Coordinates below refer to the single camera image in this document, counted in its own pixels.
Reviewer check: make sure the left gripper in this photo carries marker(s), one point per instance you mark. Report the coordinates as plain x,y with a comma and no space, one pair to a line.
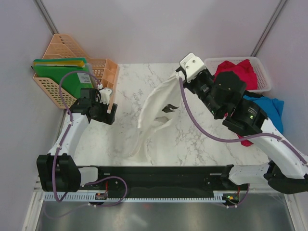
106,118

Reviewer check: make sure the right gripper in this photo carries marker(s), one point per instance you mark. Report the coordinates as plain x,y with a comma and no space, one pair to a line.
188,85

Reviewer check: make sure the white t shirt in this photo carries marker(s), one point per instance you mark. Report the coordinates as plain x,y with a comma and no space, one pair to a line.
156,121

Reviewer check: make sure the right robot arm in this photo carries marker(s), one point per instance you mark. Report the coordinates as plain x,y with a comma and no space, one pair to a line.
287,170

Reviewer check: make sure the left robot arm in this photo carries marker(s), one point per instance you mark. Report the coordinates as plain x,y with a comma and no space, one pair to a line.
57,170

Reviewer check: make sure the white plastic basket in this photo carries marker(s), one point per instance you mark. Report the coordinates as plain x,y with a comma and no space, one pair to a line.
263,79

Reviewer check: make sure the peach plastic file organizer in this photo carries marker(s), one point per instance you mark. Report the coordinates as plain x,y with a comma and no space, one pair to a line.
64,55

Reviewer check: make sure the green file folder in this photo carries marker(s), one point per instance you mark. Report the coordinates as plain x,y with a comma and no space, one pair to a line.
73,83

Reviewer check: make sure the red t shirt in basket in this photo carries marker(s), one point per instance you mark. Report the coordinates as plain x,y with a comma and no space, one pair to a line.
243,70

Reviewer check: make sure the red t shirt on table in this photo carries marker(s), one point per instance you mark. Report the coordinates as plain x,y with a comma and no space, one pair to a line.
246,143

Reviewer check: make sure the blue t shirt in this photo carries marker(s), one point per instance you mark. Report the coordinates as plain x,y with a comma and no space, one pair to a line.
272,107

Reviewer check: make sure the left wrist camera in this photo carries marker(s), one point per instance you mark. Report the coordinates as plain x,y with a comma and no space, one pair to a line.
105,95

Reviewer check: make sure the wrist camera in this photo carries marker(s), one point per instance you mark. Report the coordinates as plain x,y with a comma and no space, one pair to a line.
192,66
105,95

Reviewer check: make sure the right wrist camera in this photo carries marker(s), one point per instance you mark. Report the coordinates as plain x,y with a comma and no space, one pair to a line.
192,66

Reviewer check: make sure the white slotted cable duct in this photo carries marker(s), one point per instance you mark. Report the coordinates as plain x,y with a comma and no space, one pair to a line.
97,197

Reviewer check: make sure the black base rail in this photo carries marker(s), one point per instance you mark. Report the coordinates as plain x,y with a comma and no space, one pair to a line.
166,182

